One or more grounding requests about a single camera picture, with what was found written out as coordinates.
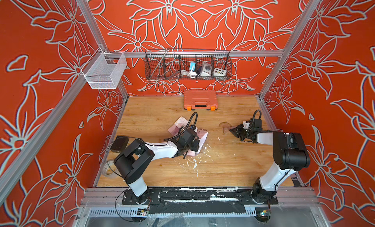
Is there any pink ruler set pouch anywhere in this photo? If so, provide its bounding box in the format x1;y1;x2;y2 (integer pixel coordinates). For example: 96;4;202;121
187;128;209;156

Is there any clear brown protractor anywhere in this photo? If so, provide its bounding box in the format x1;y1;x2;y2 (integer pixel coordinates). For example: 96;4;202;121
219;122;235;135

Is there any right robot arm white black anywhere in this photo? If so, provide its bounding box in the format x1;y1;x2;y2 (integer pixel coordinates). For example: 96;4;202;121
229;109;311;204

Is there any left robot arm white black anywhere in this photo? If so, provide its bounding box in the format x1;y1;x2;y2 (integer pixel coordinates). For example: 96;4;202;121
110;112;200;198

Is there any orange plastic tool case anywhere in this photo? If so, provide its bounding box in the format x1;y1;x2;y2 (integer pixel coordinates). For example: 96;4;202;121
184;90;218;111

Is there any white button box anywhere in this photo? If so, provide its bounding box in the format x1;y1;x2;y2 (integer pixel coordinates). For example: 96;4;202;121
213;68;227;78

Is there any black box on table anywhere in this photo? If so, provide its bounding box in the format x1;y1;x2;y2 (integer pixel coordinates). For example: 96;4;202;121
110;135;129;153

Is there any white round-dial device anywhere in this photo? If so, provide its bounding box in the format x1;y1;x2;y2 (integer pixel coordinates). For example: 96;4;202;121
199;63;212;77

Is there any blue small box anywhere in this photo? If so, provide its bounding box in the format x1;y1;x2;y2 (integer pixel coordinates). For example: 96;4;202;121
189;62;196;72

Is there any clear tape roll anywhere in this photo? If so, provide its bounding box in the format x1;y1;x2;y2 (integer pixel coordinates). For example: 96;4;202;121
101;160;117;178

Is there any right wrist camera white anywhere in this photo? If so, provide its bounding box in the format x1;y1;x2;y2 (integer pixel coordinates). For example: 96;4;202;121
243;121;252;130

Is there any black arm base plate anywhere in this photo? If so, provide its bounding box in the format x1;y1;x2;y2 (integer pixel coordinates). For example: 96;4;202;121
122;187;278;205

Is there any black wire wall basket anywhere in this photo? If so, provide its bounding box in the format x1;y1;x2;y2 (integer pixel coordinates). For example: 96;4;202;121
145;48;233;80

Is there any white wire wall basket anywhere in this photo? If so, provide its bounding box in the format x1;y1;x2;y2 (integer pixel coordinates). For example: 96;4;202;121
81;53;128;89

